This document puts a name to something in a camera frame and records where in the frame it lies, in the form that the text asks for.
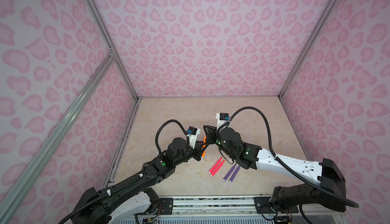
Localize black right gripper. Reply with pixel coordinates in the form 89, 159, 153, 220
201, 125, 236, 158

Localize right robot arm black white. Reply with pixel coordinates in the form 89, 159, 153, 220
203, 125, 347, 212

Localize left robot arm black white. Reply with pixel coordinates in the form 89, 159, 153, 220
59, 138, 209, 224

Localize pink marker pen left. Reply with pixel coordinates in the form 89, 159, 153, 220
209, 157, 222, 174

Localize pink marker pen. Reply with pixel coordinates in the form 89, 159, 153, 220
209, 157, 222, 174
211, 160, 225, 176

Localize pink marker pen right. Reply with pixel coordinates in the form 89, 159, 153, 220
211, 160, 225, 176

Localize purple marker pen left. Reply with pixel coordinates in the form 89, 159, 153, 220
223, 164, 236, 181

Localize purple marker pen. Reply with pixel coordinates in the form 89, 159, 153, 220
229, 166, 241, 182
223, 164, 236, 181

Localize purple marker pen right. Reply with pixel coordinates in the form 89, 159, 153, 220
229, 166, 241, 182

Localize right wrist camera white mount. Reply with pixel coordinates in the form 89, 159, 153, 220
216, 113, 230, 132

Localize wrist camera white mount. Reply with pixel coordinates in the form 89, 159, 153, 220
186, 126, 200, 149
216, 113, 230, 132

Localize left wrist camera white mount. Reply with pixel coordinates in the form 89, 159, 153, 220
186, 126, 200, 149

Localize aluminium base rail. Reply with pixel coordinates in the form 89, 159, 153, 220
82, 195, 348, 224

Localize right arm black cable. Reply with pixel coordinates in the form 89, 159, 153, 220
226, 106, 360, 209

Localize aluminium corner frame post left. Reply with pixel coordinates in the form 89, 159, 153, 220
84, 0, 139, 102

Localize aluminium corner frame post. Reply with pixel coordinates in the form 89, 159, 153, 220
84, 0, 139, 102
278, 0, 339, 100

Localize aluminium corner frame post right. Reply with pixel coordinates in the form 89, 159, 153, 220
278, 0, 339, 100

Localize aluminium diagonal frame bar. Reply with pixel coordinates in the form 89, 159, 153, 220
1, 54, 116, 224

